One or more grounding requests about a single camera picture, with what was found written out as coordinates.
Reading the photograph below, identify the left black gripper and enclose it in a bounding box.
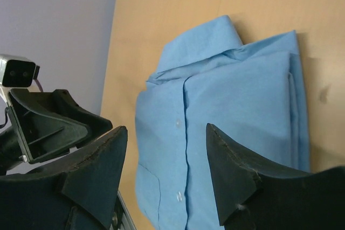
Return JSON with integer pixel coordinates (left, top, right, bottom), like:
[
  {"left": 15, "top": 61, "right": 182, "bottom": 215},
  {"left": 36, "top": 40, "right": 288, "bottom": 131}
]
[{"left": 1, "top": 88, "right": 113, "bottom": 175}]

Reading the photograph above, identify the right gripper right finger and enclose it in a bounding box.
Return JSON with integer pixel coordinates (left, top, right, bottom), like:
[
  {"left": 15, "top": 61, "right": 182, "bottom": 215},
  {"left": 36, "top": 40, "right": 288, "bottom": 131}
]
[{"left": 206, "top": 124, "right": 344, "bottom": 229}]

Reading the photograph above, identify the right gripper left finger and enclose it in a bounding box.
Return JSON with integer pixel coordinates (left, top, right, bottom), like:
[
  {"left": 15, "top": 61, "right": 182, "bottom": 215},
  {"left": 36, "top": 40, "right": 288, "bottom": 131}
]
[{"left": 1, "top": 126, "right": 128, "bottom": 229}]

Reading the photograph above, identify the light blue long sleeve shirt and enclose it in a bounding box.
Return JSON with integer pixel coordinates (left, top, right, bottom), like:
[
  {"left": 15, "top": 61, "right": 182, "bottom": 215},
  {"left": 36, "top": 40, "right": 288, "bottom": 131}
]
[{"left": 135, "top": 16, "right": 310, "bottom": 229}]

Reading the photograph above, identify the aluminium mounting rail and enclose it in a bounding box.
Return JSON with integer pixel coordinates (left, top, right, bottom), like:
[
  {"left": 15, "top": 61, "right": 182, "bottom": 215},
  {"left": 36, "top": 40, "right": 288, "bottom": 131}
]
[{"left": 110, "top": 191, "right": 136, "bottom": 230}]

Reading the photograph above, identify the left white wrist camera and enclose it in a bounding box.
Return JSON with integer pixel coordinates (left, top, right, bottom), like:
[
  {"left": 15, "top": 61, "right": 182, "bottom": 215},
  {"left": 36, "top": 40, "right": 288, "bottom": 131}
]
[{"left": 1, "top": 54, "right": 43, "bottom": 106}]

